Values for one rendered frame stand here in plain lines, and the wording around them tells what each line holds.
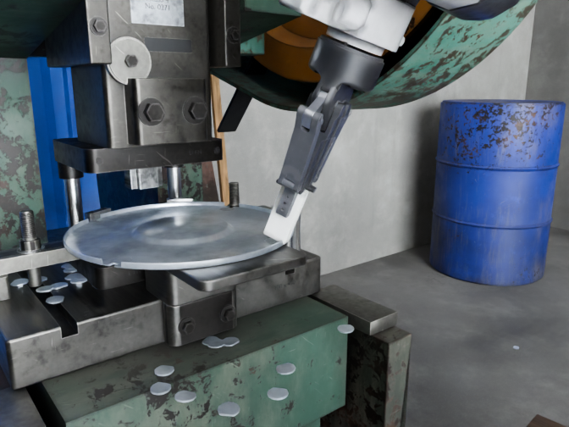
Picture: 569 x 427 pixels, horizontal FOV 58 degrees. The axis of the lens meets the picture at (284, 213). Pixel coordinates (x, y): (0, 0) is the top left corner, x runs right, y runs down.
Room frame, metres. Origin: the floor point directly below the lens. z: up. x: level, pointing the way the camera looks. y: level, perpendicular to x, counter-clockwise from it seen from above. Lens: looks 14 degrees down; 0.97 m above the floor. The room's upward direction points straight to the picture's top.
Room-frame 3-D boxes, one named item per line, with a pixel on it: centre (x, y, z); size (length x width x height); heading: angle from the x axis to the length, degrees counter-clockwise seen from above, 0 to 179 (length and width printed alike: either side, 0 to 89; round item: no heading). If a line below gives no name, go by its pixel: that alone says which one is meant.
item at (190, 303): (0.62, 0.10, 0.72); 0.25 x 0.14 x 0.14; 38
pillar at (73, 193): (0.75, 0.31, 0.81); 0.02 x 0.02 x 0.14
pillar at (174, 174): (0.85, 0.18, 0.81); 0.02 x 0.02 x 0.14
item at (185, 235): (0.65, 0.13, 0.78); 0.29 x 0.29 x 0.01
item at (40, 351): (0.75, 0.21, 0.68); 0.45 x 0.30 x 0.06; 128
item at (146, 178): (0.75, 0.20, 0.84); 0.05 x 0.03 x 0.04; 128
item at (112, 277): (0.76, 0.21, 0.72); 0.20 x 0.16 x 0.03; 128
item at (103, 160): (0.76, 0.21, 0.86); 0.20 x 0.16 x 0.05; 128
